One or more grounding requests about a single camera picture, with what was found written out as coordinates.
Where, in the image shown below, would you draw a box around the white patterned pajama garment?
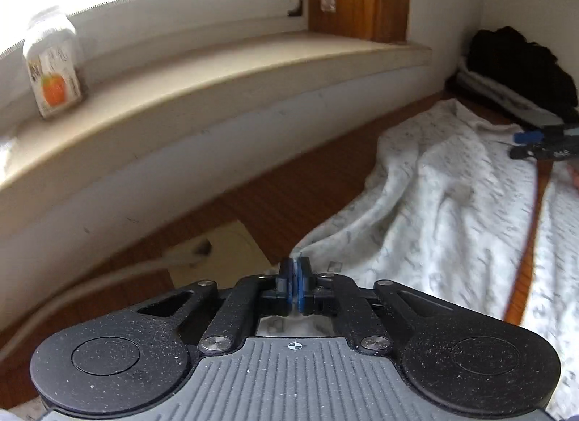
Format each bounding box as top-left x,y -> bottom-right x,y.
252,97 -> 579,419

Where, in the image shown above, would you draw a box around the grey folded clothes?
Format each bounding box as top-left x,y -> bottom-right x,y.
455,58 -> 563,128

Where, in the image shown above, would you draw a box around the black clothes pile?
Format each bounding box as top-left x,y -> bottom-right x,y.
447,26 -> 578,124

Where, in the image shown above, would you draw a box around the glass jar orange label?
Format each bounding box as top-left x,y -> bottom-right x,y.
22,7 -> 85,119

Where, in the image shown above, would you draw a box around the person's right hand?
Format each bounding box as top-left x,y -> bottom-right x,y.
567,164 -> 579,190

